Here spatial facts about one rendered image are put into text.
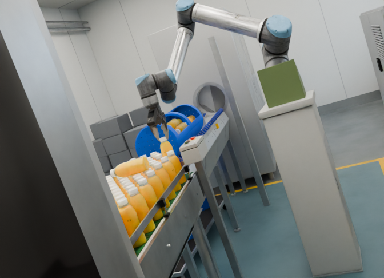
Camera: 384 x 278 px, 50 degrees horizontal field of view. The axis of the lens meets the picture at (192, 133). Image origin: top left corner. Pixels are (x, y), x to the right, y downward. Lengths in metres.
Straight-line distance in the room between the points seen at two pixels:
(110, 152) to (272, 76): 4.42
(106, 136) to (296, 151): 4.41
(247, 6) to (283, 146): 5.33
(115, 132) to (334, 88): 3.81
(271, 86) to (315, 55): 5.04
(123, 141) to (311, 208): 4.22
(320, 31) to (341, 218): 5.20
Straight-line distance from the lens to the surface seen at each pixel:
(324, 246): 2.71
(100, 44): 8.65
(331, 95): 7.56
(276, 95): 2.47
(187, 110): 3.36
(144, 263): 1.52
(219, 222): 2.35
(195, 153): 2.15
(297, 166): 2.50
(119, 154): 6.47
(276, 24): 2.47
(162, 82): 2.28
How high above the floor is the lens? 1.45
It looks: 8 degrees down
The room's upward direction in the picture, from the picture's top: 19 degrees counter-clockwise
